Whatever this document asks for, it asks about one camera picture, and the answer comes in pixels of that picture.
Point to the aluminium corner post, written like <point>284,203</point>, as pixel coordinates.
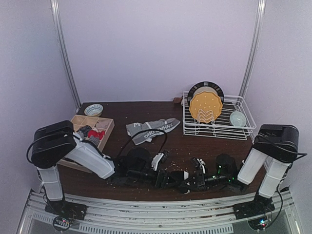
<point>64,53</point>
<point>254,47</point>

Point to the aluminium rail front frame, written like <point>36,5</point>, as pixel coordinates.
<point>106,216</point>

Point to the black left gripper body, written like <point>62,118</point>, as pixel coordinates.
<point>160,179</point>

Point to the dark striped rolled underwear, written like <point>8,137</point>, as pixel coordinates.
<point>84,130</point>

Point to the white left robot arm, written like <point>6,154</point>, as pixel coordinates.
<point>58,141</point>

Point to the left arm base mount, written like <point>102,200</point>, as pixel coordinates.
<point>66,213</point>

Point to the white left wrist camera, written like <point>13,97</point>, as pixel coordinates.
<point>158,159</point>

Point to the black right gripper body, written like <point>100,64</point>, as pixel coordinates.
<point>201,179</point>

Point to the pink beige rolled underwear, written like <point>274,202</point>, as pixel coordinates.
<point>103,124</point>

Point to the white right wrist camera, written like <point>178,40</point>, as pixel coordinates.
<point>199,164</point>

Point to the right aluminium corner post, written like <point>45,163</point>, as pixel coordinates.
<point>254,47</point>

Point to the red rolled underwear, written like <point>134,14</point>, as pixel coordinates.
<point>93,133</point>

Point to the black underwear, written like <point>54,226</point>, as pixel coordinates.
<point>176,179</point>

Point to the left aluminium corner post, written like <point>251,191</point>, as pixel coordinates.
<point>64,53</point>

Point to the grey striped rolled underwear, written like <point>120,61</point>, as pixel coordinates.
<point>94,140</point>

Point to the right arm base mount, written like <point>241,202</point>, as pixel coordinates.
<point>257,212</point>

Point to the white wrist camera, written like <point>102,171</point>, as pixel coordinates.
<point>158,159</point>
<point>199,164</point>

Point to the brown cloth item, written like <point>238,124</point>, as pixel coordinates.
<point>177,100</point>

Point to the wooden compartment organizer box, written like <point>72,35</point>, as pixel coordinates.
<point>79,121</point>

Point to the white wire dish rack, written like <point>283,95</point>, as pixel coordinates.
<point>221,127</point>

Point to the blue yellow patterned bowl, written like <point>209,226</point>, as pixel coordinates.
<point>94,110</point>

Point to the pale green glass bowl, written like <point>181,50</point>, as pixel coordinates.
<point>238,119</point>

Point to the black rimmed plate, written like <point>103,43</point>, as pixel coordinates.
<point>205,86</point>

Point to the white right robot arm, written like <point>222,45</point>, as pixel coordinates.
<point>274,141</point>

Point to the yellow scalloped plate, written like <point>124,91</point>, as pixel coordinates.
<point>205,107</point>

